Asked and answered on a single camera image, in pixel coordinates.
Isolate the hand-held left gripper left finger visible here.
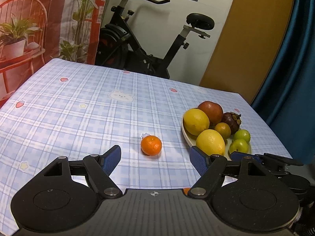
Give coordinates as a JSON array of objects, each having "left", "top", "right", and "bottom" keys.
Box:
[{"left": 43, "top": 145, "right": 123, "bottom": 198}]

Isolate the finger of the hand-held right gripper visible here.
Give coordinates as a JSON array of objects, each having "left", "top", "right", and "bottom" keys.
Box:
[
  {"left": 256, "top": 153, "right": 304, "bottom": 166},
  {"left": 231, "top": 152, "right": 265, "bottom": 163}
]

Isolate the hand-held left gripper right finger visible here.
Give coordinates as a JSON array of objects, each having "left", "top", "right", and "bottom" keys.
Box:
[{"left": 188, "top": 146, "right": 269, "bottom": 198}]

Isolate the green round fruit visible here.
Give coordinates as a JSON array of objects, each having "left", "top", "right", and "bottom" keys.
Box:
[
  {"left": 233, "top": 129, "right": 251, "bottom": 143},
  {"left": 229, "top": 139, "right": 249, "bottom": 155}
]

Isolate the yellow lemon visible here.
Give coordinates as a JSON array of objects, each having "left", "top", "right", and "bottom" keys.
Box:
[
  {"left": 183, "top": 108, "right": 210, "bottom": 136},
  {"left": 196, "top": 129, "right": 226, "bottom": 156}
]

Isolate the beige round plate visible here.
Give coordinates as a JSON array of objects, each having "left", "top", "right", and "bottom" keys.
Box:
[{"left": 182, "top": 108, "right": 252, "bottom": 158}]

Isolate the yellowish orange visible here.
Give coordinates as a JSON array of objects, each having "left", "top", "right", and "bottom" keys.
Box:
[{"left": 214, "top": 122, "right": 231, "bottom": 139}]

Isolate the dark purple mangosteen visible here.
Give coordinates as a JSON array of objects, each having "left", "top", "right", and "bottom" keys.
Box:
[{"left": 221, "top": 112, "right": 242, "bottom": 135}]

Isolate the small bright orange tangerine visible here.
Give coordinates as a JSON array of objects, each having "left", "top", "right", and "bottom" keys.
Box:
[{"left": 141, "top": 135, "right": 162, "bottom": 156}]

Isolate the red apple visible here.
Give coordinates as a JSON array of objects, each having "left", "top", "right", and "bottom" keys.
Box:
[{"left": 197, "top": 101, "right": 224, "bottom": 126}]

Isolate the blue curtain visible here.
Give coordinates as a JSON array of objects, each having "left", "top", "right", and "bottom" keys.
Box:
[{"left": 251, "top": 0, "right": 315, "bottom": 158}]

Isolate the black exercise bike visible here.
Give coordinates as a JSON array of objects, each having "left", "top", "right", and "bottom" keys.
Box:
[{"left": 95, "top": 0, "right": 215, "bottom": 80}]

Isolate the wooden door panel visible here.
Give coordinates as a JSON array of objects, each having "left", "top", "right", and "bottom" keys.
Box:
[{"left": 199, "top": 0, "right": 297, "bottom": 105}]

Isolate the printed backdrop cloth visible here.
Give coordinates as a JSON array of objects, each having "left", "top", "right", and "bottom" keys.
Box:
[{"left": 0, "top": 0, "right": 110, "bottom": 109}]

